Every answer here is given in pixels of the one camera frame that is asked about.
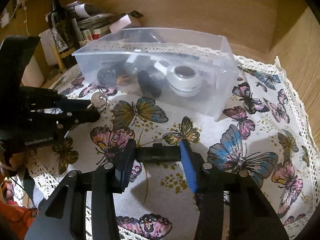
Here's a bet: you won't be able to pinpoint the white note card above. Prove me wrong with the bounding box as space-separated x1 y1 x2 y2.
39 29 58 66

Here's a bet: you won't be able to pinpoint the small pink box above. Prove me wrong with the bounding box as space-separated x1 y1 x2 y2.
109 14 140 34

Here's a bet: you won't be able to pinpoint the white handheld device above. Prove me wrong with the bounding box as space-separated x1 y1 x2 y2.
154 60 203 98

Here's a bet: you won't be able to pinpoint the butterfly print lace tablecloth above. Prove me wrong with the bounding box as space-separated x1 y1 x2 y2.
27 56 319 239

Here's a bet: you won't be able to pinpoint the dark wine bottle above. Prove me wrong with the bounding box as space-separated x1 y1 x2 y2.
48 0 80 69

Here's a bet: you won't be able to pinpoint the silver keys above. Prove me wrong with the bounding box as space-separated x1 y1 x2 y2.
87 92 108 112

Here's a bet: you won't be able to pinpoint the stack of books and papers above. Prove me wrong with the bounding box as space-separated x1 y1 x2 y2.
44 0 144 42

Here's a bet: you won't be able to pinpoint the small white box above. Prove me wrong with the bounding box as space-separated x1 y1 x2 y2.
124 54 138 75

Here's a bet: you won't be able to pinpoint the black bar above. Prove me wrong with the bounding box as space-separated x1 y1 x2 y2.
135 143 181 163

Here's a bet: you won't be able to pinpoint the clear plastic storage box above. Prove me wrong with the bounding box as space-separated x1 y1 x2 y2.
74 28 239 119

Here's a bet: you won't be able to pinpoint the black round watch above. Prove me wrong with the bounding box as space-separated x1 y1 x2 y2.
97 66 120 87

